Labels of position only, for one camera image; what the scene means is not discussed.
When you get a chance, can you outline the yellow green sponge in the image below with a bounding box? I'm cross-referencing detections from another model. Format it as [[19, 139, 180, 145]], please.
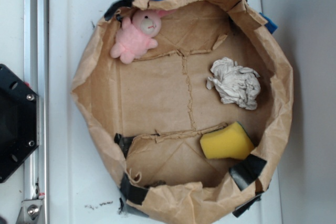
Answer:
[[200, 122, 255, 160]]

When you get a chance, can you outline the crumpled white paper ball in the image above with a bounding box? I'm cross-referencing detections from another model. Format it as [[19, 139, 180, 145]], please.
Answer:
[[206, 57, 261, 111]]

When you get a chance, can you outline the pink plush bunny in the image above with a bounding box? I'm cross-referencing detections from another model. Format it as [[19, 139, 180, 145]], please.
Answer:
[[110, 10, 174, 64]]

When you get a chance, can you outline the white plastic board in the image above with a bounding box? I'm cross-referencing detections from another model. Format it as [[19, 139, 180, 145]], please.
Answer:
[[48, 0, 284, 224]]

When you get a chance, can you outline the metal corner bracket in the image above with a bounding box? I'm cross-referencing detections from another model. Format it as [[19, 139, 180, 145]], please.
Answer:
[[16, 199, 43, 224]]

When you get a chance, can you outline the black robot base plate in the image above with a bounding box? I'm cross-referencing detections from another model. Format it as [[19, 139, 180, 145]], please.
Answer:
[[1, 64, 38, 183]]

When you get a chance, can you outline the blue tape piece right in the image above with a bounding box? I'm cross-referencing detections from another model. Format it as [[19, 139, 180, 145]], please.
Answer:
[[259, 13, 278, 34]]

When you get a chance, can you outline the brown paper bag tray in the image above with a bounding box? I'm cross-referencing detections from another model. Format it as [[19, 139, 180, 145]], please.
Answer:
[[71, 0, 293, 223]]

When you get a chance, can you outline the aluminium extrusion rail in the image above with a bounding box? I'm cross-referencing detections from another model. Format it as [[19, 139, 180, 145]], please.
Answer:
[[24, 0, 50, 223]]

